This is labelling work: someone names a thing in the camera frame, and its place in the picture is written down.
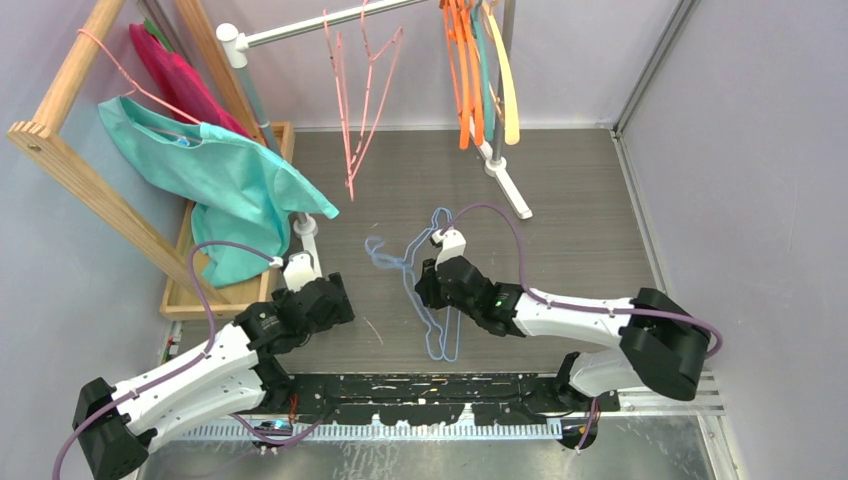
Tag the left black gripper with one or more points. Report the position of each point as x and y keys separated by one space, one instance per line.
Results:
x=342 y=315

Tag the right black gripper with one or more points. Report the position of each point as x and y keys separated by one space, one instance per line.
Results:
x=427 y=286

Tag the orange plastic hanger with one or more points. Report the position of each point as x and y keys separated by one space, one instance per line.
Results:
x=464 y=10
x=456 y=45

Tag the beige plastic hanger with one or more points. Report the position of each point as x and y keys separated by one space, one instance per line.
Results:
x=499 y=17

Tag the teal plastic hanger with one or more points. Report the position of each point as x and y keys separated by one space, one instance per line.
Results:
x=488 y=104

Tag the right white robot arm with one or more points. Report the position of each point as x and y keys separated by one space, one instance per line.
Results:
x=643 y=341

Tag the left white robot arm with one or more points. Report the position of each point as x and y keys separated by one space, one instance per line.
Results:
x=119 y=426

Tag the teal shirt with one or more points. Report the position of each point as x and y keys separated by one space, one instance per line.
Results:
x=244 y=193

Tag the magenta garment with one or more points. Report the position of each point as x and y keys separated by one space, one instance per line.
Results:
x=179 y=83

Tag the metal clothes rack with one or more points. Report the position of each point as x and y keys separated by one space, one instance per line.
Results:
x=236 y=44

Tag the wooden clothes rack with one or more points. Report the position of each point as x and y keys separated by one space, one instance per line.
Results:
x=39 y=138

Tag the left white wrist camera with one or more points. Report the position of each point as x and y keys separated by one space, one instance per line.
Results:
x=299 y=271

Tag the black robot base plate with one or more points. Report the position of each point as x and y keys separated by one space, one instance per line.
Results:
x=436 y=406

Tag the pink wire hanger on rack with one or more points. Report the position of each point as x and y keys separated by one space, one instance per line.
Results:
x=135 y=86

